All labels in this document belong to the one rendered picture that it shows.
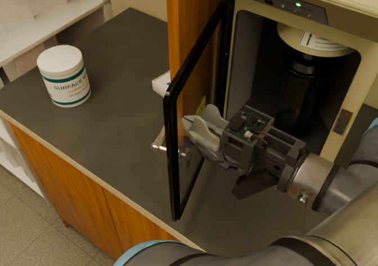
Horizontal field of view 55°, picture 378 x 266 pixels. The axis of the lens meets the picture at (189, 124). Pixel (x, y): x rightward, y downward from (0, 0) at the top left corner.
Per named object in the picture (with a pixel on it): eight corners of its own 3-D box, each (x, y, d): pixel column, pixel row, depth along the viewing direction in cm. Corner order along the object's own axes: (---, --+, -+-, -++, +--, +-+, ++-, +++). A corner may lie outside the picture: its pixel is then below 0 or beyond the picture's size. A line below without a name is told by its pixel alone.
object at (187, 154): (192, 166, 74) (192, 149, 70) (188, 175, 72) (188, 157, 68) (183, 163, 74) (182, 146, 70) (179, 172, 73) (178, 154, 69)
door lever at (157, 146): (192, 127, 76) (192, 119, 75) (174, 162, 71) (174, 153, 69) (168, 121, 78) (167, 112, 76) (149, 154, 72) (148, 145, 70)
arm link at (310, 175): (325, 183, 58) (304, 220, 54) (298, 168, 60) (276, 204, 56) (340, 154, 53) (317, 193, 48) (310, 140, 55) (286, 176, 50)
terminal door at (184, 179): (215, 130, 102) (226, -2, 72) (175, 224, 83) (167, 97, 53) (212, 129, 102) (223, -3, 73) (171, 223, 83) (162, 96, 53)
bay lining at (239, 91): (266, 76, 114) (289, -37, 87) (347, 111, 103) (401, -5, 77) (224, 124, 100) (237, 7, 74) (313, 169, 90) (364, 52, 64)
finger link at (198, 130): (183, 99, 61) (229, 123, 58) (183, 122, 66) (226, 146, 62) (171, 109, 59) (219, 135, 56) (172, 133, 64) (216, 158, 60)
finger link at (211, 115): (193, 89, 63) (239, 111, 59) (193, 112, 67) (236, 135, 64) (183, 99, 61) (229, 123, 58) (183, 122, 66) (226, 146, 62)
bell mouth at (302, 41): (297, 1, 86) (303, -21, 82) (373, 26, 79) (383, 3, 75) (262, 37, 76) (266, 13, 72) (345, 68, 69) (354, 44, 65)
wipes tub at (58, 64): (72, 76, 125) (61, 39, 114) (99, 91, 120) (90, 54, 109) (42, 97, 118) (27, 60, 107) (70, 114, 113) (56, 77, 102)
